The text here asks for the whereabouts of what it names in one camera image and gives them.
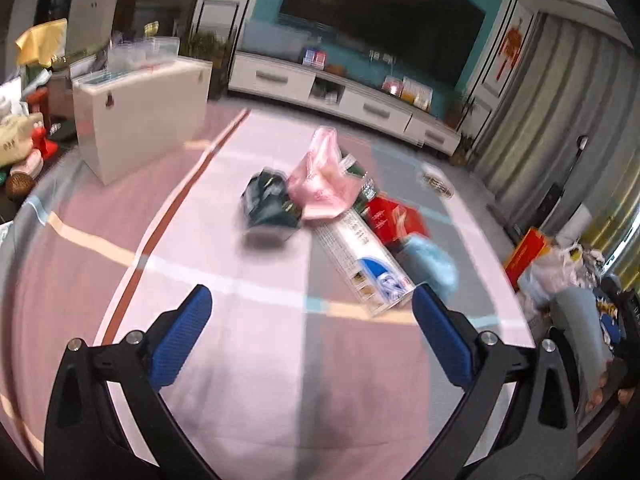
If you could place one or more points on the red glossy packet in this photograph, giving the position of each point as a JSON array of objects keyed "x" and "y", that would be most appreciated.
[{"x": 392, "y": 217}]

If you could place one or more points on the translucent white plastic bag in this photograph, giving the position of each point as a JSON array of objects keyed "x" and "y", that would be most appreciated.
[{"x": 555, "y": 270}]

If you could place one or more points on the blue boxes on cabinet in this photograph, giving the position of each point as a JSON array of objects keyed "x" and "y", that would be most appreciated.
[{"x": 314, "y": 57}]

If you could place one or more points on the round dark dish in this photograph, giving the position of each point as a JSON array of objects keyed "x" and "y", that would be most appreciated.
[{"x": 436, "y": 181}]

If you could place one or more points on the yellow cloth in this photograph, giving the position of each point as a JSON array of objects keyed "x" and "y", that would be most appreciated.
[{"x": 42, "y": 42}]

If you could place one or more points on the dark printed cloth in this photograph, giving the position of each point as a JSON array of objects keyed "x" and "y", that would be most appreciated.
[{"x": 612, "y": 315}]

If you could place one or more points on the red toy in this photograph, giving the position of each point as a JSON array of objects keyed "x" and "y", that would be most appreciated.
[{"x": 44, "y": 142}]

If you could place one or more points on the grey curtain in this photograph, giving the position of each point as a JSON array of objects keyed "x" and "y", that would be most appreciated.
[{"x": 550, "y": 110}]

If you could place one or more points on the tall green potted plant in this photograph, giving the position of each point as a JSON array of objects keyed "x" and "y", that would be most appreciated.
[{"x": 207, "y": 55}]

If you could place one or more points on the white television cabinet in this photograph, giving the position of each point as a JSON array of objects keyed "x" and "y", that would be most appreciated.
[{"x": 270, "y": 77}]

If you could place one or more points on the cream plush toy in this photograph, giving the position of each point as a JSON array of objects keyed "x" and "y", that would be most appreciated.
[{"x": 17, "y": 137}]

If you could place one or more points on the large black television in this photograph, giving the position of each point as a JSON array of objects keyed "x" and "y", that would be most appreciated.
[{"x": 380, "y": 15}]

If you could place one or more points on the red wall decoration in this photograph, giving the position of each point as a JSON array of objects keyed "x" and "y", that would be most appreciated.
[{"x": 510, "y": 47}]

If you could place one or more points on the dark green packet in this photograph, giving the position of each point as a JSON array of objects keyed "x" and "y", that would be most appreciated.
[{"x": 267, "y": 200}]

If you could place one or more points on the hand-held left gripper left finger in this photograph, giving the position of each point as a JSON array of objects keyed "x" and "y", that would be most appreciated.
[{"x": 182, "y": 332}]

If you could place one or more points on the pink grey patterned mat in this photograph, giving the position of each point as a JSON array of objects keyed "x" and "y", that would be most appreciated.
[{"x": 280, "y": 410}]

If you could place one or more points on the green plastic bottle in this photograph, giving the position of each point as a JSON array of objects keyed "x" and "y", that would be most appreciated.
[{"x": 364, "y": 189}]

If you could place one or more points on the orange red box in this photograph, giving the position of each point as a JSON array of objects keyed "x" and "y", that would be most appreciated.
[{"x": 525, "y": 257}]

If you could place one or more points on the brown round ball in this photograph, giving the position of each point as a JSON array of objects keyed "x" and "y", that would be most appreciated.
[{"x": 20, "y": 186}]

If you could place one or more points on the light blue plastic bag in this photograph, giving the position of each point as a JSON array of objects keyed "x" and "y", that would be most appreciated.
[{"x": 430, "y": 265}]

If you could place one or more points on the person's grey trouser leg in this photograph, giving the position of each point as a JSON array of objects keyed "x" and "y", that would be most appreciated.
[{"x": 582, "y": 330}]

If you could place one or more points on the small green potted plant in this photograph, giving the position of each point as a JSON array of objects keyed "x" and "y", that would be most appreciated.
[{"x": 460, "y": 110}]

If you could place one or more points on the pink plastic bag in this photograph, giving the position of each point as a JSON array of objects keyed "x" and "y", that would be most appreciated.
[{"x": 325, "y": 185}]

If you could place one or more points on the colourful boxes on cabinet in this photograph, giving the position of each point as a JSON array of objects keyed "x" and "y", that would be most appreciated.
[{"x": 410, "y": 91}]

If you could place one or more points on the person's bare foot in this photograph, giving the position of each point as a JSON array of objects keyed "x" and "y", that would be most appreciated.
[{"x": 597, "y": 395}]

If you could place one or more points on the long white carton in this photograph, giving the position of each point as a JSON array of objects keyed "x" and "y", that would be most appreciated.
[{"x": 360, "y": 255}]

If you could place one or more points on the clear plastic containers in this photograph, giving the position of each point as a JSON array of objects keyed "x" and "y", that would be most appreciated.
[{"x": 142, "y": 52}]

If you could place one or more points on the white storage box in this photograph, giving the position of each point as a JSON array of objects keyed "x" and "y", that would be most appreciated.
[{"x": 140, "y": 120}]

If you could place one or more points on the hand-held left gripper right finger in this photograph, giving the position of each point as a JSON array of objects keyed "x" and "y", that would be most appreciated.
[{"x": 442, "y": 332}]

